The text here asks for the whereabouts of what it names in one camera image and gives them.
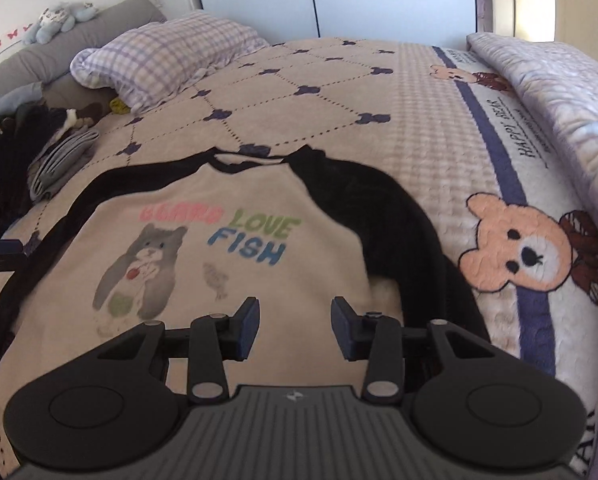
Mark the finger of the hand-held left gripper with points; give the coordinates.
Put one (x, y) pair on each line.
(1, 247)

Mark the folded grey striped clothes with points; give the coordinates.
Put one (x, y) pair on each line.
(61, 162)

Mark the brown plush toy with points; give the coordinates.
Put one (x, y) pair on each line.
(81, 117)

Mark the bear print bedspread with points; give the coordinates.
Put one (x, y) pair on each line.
(329, 110)

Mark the dark clothes pile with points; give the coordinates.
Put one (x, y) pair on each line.
(14, 160)

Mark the blue plush toy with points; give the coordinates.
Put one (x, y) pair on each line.
(59, 20)

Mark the purple plaid pillow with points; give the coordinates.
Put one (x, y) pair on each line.
(169, 55)

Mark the lilac quilt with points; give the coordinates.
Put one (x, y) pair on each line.
(569, 90)

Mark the grey padded headboard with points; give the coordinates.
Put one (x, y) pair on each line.
(79, 42)

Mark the cream sweater with black sleeves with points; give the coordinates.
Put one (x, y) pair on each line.
(299, 280)

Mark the yellow cloth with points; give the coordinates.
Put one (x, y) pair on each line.
(120, 105)

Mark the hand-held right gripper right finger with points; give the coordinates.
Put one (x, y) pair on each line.
(341, 331)

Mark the blue-grey cloth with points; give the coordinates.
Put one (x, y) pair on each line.
(14, 97)

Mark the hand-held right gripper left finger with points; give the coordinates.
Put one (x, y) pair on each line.
(249, 330)

